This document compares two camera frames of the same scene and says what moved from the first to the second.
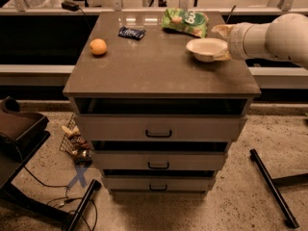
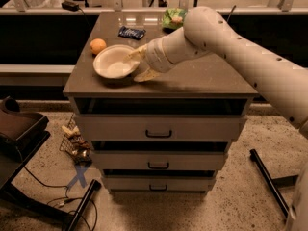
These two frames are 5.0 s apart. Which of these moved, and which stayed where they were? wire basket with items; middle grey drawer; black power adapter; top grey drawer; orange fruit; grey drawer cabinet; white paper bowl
Moved: white paper bowl
Stayed: top grey drawer; black power adapter; middle grey drawer; orange fruit; grey drawer cabinet; wire basket with items
